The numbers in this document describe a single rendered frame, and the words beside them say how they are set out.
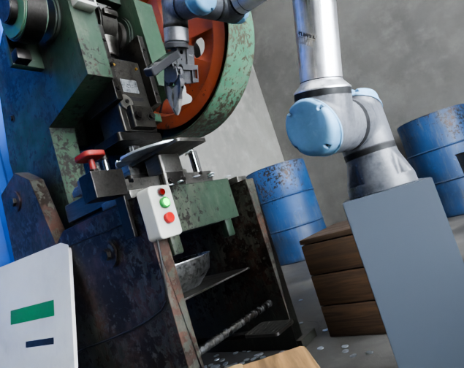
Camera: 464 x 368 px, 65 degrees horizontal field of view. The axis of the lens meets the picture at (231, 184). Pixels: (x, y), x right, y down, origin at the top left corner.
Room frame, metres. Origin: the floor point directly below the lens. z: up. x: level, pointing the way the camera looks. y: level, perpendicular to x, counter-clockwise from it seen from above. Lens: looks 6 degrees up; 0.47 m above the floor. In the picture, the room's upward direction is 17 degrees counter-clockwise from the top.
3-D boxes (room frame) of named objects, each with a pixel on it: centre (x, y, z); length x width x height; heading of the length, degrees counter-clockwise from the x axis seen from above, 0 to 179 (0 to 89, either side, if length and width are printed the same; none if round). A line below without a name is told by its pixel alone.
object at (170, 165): (1.22, 0.18, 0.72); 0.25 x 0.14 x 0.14; 53
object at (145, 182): (1.32, 0.32, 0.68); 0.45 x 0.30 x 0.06; 143
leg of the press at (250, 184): (1.62, 0.27, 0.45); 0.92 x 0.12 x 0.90; 53
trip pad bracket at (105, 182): (0.94, 0.32, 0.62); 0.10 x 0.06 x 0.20; 143
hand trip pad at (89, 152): (0.92, 0.33, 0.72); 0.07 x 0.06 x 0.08; 53
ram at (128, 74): (1.30, 0.28, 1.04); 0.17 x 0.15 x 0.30; 53
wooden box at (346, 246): (1.37, -0.44, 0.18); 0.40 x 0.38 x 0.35; 54
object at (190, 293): (1.33, 0.32, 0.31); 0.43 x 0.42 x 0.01; 143
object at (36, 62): (1.14, 0.48, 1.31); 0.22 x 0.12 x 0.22; 53
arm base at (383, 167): (0.84, -0.33, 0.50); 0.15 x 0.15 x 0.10
